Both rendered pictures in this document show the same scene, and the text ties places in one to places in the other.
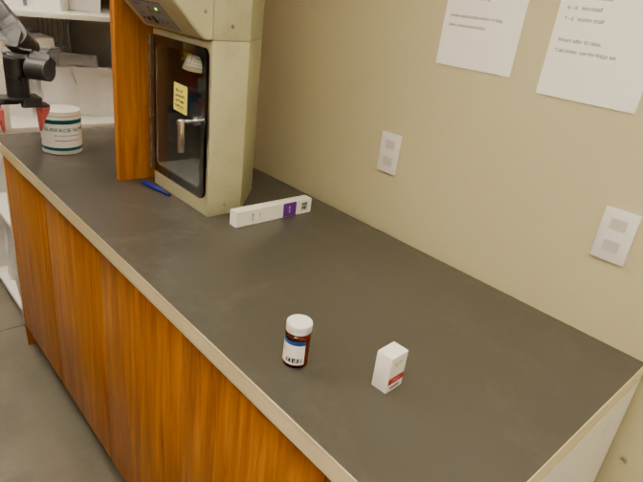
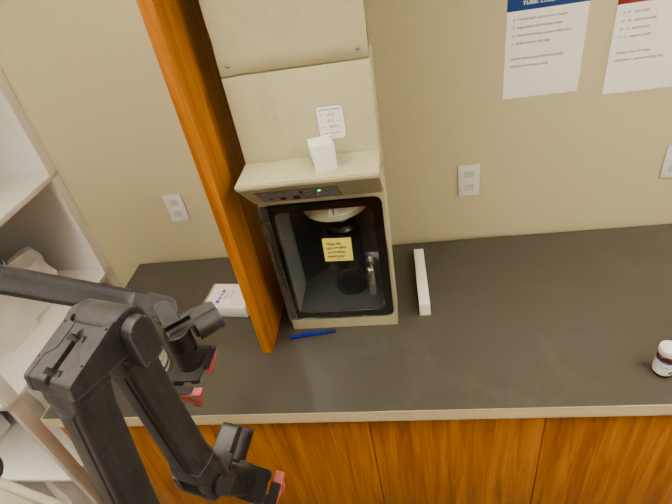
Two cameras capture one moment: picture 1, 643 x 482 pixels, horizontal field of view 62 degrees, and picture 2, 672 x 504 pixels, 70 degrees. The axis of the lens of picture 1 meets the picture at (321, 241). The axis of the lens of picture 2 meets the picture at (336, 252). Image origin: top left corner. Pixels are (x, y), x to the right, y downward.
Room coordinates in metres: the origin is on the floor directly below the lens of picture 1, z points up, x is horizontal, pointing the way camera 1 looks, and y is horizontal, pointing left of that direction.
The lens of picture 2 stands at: (0.62, 1.01, 1.99)
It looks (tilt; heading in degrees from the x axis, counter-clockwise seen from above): 36 degrees down; 326
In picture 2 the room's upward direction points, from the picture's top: 11 degrees counter-clockwise
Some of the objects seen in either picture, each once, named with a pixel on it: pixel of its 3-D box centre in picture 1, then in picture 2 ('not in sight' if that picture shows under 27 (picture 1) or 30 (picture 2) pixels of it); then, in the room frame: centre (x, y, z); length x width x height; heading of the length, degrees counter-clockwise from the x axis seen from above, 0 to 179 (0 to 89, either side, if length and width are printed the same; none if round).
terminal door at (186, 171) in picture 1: (177, 115); (332, 264); (1.48, 0.45, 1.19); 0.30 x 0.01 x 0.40; 45
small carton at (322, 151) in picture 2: not in sight; (322, 153); (1.42, 0.45, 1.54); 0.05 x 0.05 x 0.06; 62
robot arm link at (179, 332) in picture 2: (17, 66); (181, 337); (1.47, 0.88, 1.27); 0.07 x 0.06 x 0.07; 86
